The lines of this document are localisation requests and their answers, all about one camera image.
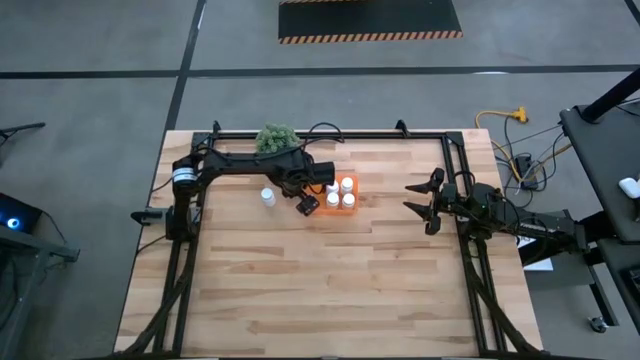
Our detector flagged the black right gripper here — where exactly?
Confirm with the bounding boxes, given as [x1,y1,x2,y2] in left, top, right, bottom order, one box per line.
[402,167,459,236]

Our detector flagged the orange translucent plastic basket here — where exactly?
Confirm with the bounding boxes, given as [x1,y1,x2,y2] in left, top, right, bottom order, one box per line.
[307,172,360,216]

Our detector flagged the green artificial potted plant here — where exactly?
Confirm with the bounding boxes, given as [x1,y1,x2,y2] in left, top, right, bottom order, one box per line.
[255,122,302,155]

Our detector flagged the white paper label sheet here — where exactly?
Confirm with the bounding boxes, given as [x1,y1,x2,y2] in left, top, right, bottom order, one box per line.
[514,234,555,273]

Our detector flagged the black side table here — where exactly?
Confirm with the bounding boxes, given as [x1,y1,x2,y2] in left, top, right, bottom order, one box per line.
[518,102,640,336]

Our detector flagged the black hazard-striped floor mat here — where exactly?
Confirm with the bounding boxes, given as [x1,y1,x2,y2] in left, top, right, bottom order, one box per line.
[278,0,464,45]

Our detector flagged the small white object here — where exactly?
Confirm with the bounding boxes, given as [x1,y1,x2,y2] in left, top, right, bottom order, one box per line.
[618,176,640,200]

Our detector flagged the black diagonal pole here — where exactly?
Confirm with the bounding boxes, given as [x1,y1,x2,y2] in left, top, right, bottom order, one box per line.
[581,67,640,124]

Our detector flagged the dark grey equipment cart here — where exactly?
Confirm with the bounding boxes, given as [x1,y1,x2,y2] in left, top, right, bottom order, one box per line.
[0,232,81,360]

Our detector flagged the black tripod leg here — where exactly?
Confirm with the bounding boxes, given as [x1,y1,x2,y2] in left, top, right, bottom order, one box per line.
[0,121,47,151]

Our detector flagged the black device with blue light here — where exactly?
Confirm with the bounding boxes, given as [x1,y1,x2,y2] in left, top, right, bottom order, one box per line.
[0,192,44,235]

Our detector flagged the black aluminium table frame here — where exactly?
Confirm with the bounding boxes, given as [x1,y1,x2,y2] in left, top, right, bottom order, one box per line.
[144,119,531,360]

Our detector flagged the yellow extension cable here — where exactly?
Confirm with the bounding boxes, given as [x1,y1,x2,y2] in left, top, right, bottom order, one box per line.
[474,105,530,185]

